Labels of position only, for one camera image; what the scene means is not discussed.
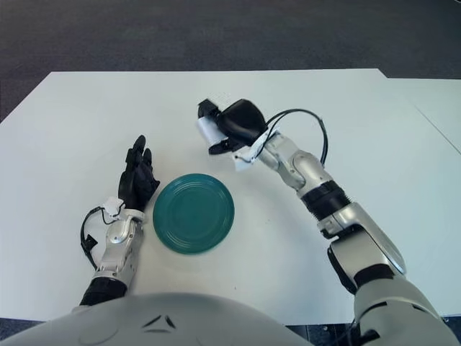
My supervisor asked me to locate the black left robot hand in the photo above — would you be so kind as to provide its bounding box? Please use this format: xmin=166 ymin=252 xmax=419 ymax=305
xmin=117 ymin=135 xmax=161 ymax=212

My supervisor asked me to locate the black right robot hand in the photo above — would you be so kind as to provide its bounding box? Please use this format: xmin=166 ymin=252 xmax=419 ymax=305
xmin=197 ymin=98 xmax=269 ymax=156

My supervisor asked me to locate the white square charger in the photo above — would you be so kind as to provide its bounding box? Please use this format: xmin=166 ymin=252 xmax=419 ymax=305
xmin=195 ymin=115 xmax=226 ymax=148

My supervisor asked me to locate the round green plate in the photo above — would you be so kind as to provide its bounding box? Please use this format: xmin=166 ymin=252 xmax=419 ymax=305
xmin=152 ymin=173 xmax=236 ymax=256

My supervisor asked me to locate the white left wrist connector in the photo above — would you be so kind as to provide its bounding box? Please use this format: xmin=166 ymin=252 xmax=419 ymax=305
xmin=102 ymin=197 xmax=125 ymax=219

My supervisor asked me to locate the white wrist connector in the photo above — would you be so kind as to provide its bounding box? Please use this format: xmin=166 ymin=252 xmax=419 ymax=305
xmin=102 ymin=197 xmax=125 ymax=219
xmin=233 ymin=143 xmax=259 ymax=172

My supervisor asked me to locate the white right wrist connector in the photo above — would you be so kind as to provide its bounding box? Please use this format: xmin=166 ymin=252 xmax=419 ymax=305
xmin=233 ymin=143 xmax=259 ymax=172

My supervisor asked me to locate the grey robot torso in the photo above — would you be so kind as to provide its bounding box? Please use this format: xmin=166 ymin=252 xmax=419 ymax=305
xmin=0 ymin=291 xmax=300 ymax=346

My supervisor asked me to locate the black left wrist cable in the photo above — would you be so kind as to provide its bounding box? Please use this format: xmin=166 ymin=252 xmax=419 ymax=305
xmin=79 ymin=207 xmax=109 ymax=271

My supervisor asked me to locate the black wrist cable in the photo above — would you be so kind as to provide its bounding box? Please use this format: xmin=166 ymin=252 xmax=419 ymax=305
xmin=266 ymin=107 xmax=329 ymax=165
xmin=79 ymin=207 xmax=109 ymax=271

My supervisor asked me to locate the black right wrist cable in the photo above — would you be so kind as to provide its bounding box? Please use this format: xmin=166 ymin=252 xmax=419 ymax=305
xmin=266 ymin=107 xmax=329 ymax=165

